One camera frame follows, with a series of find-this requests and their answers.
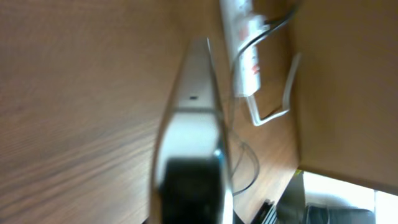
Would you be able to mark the black smartphone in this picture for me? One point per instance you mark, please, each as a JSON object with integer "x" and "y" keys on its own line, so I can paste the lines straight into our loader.
{"x": 193, "y": 127}

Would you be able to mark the white power strip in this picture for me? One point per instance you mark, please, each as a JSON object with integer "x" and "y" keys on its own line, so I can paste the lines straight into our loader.
{"x": 241, "y": 25}

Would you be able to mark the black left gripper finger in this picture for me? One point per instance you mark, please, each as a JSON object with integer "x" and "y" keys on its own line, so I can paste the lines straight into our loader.
{"x": 191, "y": 191}

